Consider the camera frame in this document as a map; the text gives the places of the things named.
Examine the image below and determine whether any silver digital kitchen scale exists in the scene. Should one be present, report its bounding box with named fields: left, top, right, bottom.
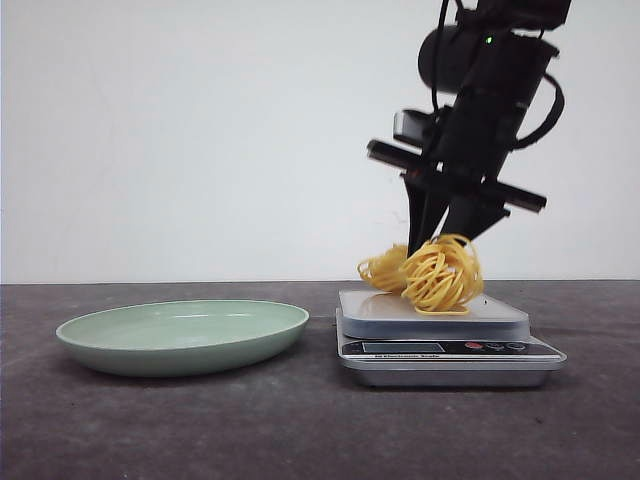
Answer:
left=336, top=290, right=567, bottom=387

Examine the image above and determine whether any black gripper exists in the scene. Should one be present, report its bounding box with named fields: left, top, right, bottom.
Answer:
left=367, top=87, right=546, bottom=255

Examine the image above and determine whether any light green plate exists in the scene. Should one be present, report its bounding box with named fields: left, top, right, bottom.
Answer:
left=55, top=299, right=309, bottom=377

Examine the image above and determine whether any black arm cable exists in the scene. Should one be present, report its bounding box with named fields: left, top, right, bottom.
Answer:
left=514, top=72, right=566, bottom=150

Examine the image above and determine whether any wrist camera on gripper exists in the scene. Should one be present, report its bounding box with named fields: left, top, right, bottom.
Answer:
left=393, top=109, right=438, bottom=148

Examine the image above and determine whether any yellow vermicelli noodle bundle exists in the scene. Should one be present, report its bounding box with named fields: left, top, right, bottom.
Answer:
left=357, top=234, right=484, bottom=315

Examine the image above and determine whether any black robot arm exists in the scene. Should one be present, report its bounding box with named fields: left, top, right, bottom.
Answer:
left=367, top=1, right=570, bottom=254

